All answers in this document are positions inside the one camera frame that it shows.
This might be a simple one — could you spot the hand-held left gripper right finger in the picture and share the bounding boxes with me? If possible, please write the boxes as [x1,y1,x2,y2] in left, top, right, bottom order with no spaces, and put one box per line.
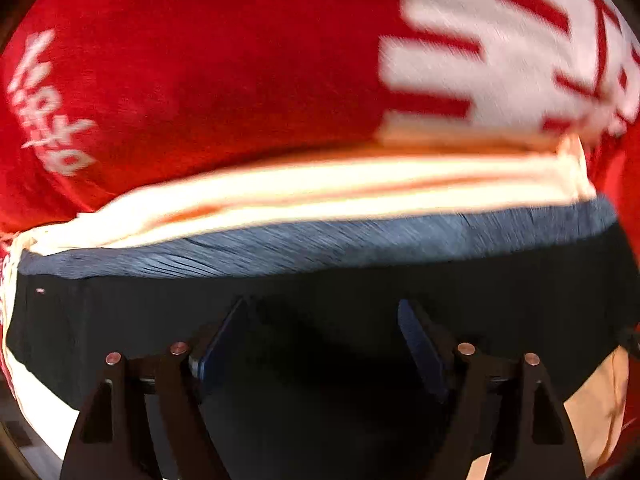
[397,299,587,480]

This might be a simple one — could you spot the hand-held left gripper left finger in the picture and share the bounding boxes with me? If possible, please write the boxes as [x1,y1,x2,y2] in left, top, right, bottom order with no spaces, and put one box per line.
[60,297,247,480]

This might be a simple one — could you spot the black pants with patterned waistband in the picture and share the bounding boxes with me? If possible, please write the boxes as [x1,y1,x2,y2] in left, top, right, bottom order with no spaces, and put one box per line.
[5,194,640,480]

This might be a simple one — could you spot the red printed blanket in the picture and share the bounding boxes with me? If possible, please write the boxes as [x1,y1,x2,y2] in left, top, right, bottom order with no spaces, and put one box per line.
[0,0,640,480]

